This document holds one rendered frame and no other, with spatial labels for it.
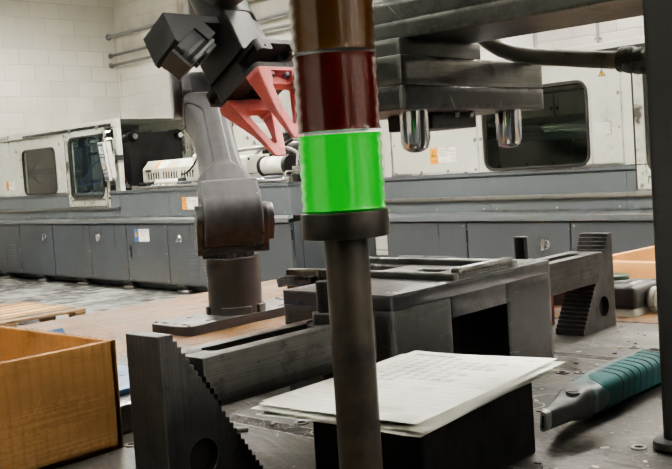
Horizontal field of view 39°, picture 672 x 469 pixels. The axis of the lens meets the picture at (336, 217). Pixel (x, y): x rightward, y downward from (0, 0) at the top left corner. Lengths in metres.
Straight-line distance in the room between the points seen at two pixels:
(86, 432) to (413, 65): 0.31
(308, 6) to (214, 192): 0.68
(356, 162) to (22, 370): 0.27
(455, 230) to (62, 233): 5.40
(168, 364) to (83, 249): 9.83
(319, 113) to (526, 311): 0.37
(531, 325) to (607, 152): 5.05
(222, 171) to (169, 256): 7.87
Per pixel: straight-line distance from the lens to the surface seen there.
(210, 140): 1.17
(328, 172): 0.41
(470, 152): 6.35
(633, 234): 5.72
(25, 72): 12.71
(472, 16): 0.64
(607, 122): 5.79
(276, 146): 1.00
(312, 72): 0.42
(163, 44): 0.98
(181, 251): 8.81
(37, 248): 11.23
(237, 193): 1.08
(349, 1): 0.42
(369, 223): 0.41
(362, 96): 0.42
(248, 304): 1.09
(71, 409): 0.61
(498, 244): 6.23
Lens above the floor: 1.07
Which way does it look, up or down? 3 degrees down
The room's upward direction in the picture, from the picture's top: 4 degrees counter-clockwise
